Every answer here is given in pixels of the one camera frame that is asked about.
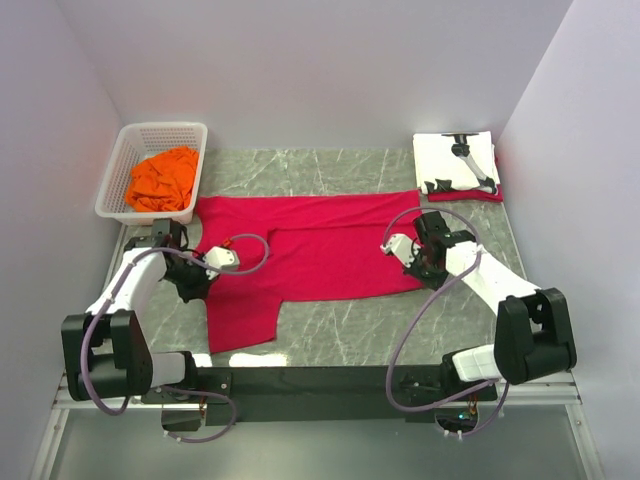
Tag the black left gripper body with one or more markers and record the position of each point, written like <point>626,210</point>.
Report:
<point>188,278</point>

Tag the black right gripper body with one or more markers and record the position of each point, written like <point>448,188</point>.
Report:
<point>431,275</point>

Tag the crimson red t shirt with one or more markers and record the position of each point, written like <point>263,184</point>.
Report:
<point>305,248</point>

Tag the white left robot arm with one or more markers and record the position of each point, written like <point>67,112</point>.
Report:
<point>105,345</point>

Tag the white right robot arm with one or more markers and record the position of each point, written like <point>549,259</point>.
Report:
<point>533,332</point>

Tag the folded red t shirt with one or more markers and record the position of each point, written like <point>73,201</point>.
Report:
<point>465,196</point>

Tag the orange t shirt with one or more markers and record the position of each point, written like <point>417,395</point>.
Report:
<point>164,182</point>

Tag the folded white printed t shirt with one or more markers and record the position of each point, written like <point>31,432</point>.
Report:
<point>455,163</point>

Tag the white plastic laundry basket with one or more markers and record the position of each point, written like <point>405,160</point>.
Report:
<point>137,143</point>

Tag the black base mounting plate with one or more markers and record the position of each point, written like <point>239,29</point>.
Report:
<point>272,394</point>

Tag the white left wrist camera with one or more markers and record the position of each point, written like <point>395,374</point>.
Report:
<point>221,259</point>

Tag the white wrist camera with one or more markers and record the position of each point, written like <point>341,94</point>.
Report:
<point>402,247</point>
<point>221,259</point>

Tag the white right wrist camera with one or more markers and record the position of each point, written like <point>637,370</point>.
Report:
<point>402,247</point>

